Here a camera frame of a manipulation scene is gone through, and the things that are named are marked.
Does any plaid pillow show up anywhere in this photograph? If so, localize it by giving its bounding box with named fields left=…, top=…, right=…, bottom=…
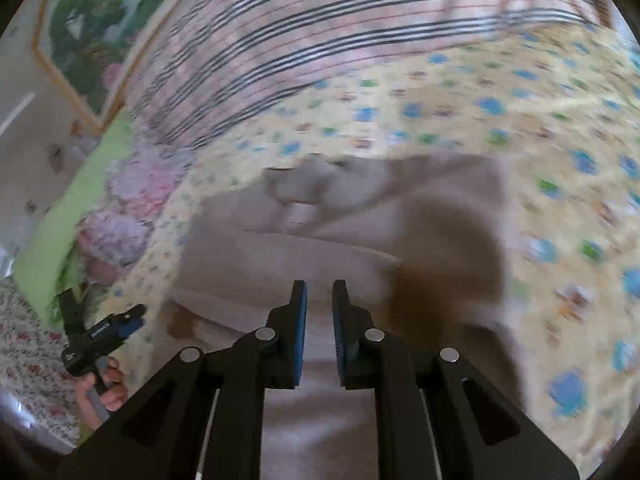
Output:
left=127, top=0, right=616, bottom=148

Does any beige knit garment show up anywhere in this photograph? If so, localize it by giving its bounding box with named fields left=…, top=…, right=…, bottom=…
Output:
left=167, top=152, right=526, bottom=480

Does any floral bed sheet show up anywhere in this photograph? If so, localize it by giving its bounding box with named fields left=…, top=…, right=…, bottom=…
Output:
left=0, top=280, right=83, bottom=451

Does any green blanket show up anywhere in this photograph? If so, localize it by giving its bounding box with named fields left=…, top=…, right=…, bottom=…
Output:
left=12, top=110, right=136, bottom=326

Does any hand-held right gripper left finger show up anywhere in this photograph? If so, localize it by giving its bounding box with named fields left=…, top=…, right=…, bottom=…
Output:
left=55, top=280, right=307, bottom=480

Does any gold framed painting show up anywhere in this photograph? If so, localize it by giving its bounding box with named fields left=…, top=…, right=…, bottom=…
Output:
left=32, top=0, right=211, bottom=131

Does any pink cloth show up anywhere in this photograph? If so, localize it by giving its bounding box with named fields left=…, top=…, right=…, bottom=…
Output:
left=90, top=257, right=133, bottom=288

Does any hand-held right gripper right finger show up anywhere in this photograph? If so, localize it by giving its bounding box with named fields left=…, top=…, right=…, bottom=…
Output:
left=332, top=280, right=581, bottom=480

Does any person's left hand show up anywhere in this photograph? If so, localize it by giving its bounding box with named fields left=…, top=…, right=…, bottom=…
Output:
left=75, top=357, right=129, bottom=431

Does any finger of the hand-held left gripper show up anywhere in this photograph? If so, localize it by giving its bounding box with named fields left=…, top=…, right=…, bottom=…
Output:
left=113, top=304, right=147, bottom=345

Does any floral ruffled cloth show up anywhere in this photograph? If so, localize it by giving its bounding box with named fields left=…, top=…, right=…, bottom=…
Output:
left=75, top=130, right=196, bottom=281

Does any yellow bear print blanket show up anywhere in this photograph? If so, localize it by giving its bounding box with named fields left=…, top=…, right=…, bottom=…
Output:
left=107, top=25, right=640, bottom=466

